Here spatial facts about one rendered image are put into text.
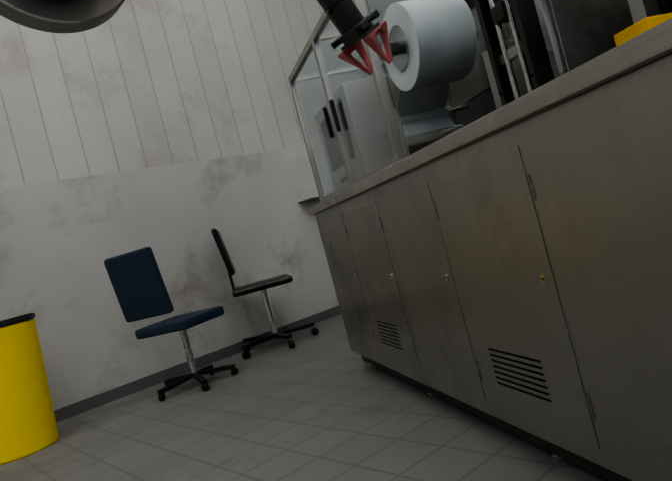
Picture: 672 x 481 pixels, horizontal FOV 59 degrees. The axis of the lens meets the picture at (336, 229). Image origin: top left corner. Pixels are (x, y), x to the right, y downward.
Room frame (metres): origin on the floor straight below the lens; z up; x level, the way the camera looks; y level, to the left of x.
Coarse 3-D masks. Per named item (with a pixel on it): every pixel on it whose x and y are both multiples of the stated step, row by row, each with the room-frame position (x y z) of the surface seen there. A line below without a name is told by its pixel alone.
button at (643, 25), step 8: (656, 16) 0.87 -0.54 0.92; (664, 16) 0.88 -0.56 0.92; (640, 24) 0.88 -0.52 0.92; (648, 24) 0.87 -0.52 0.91; (656, 24) 0.87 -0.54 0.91; (624, 32) 0.91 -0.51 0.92; (632, 32) 0.90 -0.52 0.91; (640, 32) 0.88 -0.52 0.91; (616, 40) 0.93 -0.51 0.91; (624, 40) 0.92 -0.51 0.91
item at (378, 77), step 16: (304, 48) 2.71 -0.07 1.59; (368, 48) 2.00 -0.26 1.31; (320, 64) 2.56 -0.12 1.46; (288, 80) 3.14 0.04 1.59; (384, 80) 2.00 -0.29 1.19; (384, 96) 2.00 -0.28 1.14; (336, 112) 2.51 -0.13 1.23; (384, 112) 2.00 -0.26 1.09; (304, 128) 3.12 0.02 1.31; (336, 128) 2.51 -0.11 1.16; (400, 144) 2.00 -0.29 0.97; (368, 176) 2.32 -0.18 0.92; (320, 192) 3.12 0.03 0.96; (336, 192) 2.81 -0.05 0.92
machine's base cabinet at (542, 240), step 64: (512, 128) 1.26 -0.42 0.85; (576, 128) 1.07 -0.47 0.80; (640, 128) 0.93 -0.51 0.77; (384, 192) 2.10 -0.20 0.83; (448, 192) 1.62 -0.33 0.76; (512, 192) 1.32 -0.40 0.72; (576, 192) 1.12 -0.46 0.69; (640, 192) 0.97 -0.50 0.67; (384, 256) 2.26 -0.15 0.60; (448, 256) 1.73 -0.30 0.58; (512, 256) 1.39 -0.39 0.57; (576, 256) 1.17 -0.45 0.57; (640, 256) 1.00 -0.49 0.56; (384, 320) 2.47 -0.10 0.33; (448, 320) 1.84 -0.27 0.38; (512, 320) 1.47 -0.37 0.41; (576, 320) 1.22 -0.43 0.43; (640, 320) 1.04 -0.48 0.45; (448, 384) 1.97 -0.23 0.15; (512, 384) 1.55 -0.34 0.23; (576, 384) 1.28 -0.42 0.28; (640, 384) 1.09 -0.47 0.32; (576, 448) 1.34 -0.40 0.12; (640, 448) 1.13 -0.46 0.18
